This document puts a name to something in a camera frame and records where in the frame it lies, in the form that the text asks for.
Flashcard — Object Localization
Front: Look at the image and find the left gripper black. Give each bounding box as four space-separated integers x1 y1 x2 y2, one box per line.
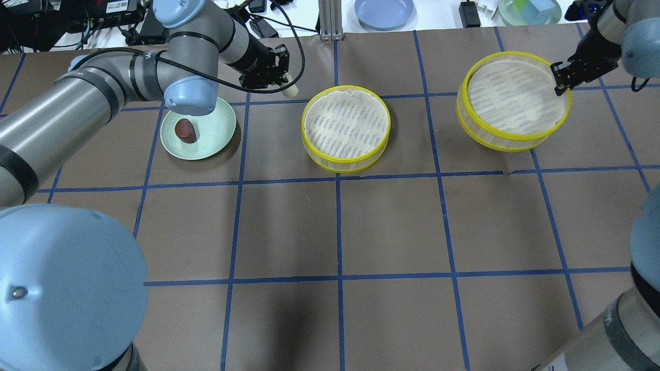
240 44 290 89

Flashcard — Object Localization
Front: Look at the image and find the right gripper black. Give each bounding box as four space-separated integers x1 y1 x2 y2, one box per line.
551 28 622 97

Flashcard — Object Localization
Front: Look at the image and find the white bun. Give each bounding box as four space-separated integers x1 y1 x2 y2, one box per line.
280 73 299 98

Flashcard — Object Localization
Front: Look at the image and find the yellow steamer basket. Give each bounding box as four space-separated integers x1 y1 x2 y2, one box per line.
300 85 392 174
456 51 572 153

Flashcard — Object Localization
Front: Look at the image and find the brown bun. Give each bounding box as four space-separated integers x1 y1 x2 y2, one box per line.
174 118 198 144

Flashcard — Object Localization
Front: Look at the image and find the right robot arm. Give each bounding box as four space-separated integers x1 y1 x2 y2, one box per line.
535 1 659 370

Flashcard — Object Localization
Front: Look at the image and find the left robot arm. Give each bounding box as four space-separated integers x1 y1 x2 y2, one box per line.
2 1 297 370

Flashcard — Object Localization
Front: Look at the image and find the black power brick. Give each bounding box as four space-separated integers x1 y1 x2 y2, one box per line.
249 18 279 39

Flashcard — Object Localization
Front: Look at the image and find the green bowl with blocks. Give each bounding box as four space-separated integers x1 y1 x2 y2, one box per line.
498 1 563 26

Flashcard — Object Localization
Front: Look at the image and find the light green plate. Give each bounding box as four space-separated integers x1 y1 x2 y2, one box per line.
159 98 237 160

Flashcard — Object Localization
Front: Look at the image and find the blue plate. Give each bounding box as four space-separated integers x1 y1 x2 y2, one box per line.
353 1 415 31

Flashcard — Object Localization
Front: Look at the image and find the black power adapter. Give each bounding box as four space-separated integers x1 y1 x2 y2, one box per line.
459 1 481 28

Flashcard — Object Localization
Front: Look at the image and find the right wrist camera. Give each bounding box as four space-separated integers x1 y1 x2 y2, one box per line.
564 0 613 22

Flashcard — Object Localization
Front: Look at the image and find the aluminium frame post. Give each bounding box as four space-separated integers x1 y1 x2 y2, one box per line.
318 0 344 41

